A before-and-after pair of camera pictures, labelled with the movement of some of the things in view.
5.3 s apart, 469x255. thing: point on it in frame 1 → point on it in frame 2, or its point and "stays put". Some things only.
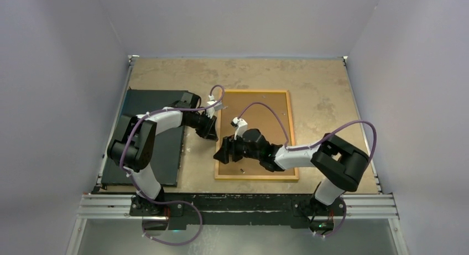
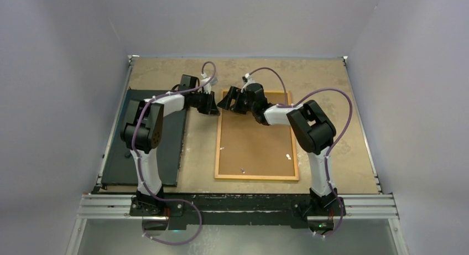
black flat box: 169,142 stays put
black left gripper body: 202,123 → 202,102
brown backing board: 258,116 stays put
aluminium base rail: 357,206 stays put
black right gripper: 229,147 → 234,93
